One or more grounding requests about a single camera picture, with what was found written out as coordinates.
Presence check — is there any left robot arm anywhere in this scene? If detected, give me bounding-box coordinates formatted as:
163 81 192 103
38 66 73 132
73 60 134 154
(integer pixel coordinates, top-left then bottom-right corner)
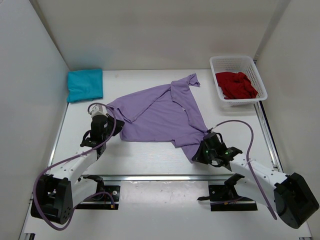
30 112 125 231

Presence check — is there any purple t-shirt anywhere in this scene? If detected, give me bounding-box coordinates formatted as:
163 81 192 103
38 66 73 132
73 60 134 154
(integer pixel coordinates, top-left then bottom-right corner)
108 73 208 161

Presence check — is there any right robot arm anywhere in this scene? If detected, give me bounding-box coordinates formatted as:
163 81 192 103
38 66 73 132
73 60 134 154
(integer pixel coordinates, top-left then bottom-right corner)
192 132 320 229

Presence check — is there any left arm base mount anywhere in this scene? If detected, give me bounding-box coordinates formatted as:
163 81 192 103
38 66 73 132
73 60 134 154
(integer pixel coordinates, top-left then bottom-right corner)
72 175 121 210

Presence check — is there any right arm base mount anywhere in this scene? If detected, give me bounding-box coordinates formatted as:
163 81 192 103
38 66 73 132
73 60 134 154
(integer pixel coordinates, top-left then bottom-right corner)
197 173 258 212

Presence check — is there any white plastic basket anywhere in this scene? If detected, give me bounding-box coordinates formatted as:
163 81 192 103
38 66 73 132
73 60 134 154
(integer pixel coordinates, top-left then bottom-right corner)
209 55 268 106

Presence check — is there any red t-shirt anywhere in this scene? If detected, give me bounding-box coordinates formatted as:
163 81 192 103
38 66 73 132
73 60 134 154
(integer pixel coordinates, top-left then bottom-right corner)
215 72 258 100

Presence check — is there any teal t-shirt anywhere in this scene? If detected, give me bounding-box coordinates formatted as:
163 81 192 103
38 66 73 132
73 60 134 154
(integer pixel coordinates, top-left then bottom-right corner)
66 69 104 103

